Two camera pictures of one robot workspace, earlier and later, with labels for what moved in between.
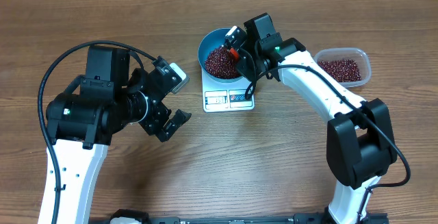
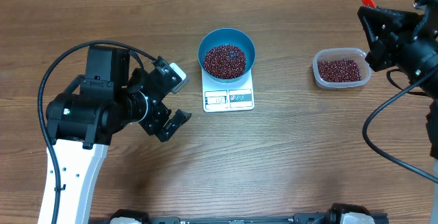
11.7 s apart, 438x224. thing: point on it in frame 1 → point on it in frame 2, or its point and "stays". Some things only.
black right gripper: [245, 67] → [396, 38]
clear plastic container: [351, 66] stays
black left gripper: [152, 126] stays
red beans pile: [342, 70] stays
